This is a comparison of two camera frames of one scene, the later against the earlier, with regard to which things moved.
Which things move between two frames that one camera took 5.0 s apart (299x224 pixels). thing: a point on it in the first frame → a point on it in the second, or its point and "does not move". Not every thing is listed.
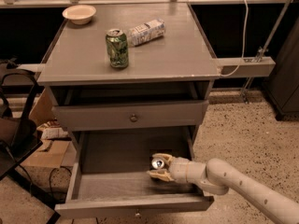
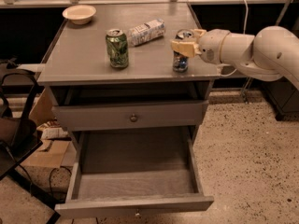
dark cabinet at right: x=283 y=87 does not move
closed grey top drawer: x=130 y=116 does not move
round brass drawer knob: x=134 y=118 does not move
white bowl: x=79 y=14 does not move
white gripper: x=178 y=170 → x=209 y=47
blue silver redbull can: x=158 y=163 → x=180 y=62
